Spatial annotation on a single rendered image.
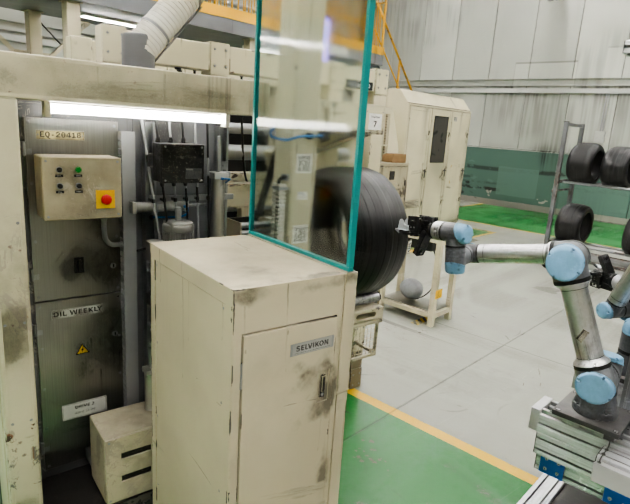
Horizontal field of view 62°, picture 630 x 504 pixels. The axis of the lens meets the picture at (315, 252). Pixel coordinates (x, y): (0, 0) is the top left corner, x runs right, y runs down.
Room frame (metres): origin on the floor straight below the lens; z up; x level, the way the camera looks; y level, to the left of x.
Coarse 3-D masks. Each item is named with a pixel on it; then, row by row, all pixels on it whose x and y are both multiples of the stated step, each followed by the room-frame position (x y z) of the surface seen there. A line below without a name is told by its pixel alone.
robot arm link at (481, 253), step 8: (568, 240) 1.85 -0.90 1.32; (576, 240) 1.79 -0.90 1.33; (472, 248) 2.01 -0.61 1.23; (480, 248) 1.99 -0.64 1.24; (488, 248) 1.98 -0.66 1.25; (496, 248) 1.96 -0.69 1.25; (504, 248) 1.94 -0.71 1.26; (512, 248) 1.93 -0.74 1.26; (520, 248) 1.91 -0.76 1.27; (528, 248) 1.89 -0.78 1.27; (536, 248) 1.88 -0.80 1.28; (544, 248) 1.86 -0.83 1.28; (472, 256) 1.99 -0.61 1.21; (480, 256) 1.98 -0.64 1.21; (488, 256) 1.96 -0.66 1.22; (496, 256) 1.95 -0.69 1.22; (504, 256) 1.93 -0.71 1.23; (512, 256) 1.91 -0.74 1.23; (520, 256) 1.90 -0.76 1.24; (528, 256) 1.88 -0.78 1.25; (536, 256) 1.87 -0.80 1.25; (544, 256) 1.85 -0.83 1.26
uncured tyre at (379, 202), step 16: (368, 176) 2.30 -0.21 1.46; (384, 176) 2.38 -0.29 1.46; (368, 192) 2.20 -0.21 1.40; (384, 192) 2.25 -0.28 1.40; (368, 208) 2.14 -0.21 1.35; (384, 208) 2.19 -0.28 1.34; (400, 208) 2.25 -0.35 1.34; (368, 224) 2.12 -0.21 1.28; (384, 224) 2.16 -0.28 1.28; (368, 240) 2.11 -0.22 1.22; (384, 240) 2.15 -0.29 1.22; (400, 240) 2.20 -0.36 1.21; (368, 256) 2.11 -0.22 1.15; (384, 256) 2.15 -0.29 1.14; (400, 256) 2.22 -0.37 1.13; (368, 272) 2.13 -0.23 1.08; (384, 272) 2.20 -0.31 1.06; (368, 288) 2.22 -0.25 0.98
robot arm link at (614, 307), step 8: (624, 272) 2.20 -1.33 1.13; (624, 280) 2.18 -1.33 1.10; (616, 288) 2.21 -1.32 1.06; (624, 288) 2.17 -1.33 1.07; (608, 296) 2.25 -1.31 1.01; (616, 296) 2.20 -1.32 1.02; (624, 296) 2.18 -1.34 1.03; (600, 304) 2.24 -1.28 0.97; (608, 304) 2.22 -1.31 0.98; (616, 304) 2.20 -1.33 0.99; (624, 304) 2.20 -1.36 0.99; (600, 312) 2.23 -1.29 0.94; (608, 312) 2.20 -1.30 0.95; (616, 312) 2.21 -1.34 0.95; (624, 312) 2.23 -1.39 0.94
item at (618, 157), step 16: (560, 144) 6.92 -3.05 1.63; (592, 144) 6.85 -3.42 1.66; (560, 160) 6.89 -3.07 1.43; (576, 160) 6.78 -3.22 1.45; (592, 160) 6.71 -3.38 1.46; (608, 160) 6.53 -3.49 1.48; (624, 160) 6.42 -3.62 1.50; (576, 176) 6.80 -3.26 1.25; (592, 176) 7.10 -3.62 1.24; (608, 176) 6.51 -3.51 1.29; (624, 176) 6.41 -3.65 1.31; (576, 208) 6.82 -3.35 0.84; (560, 224) 6.80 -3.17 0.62; (576, 224) 6.68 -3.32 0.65; (592, 224) 7.02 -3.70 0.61; (544, 240) 6.91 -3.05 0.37; (560, 240) 6.90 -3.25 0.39; (624, 240) 6.26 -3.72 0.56; (592, 256) 6.88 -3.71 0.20
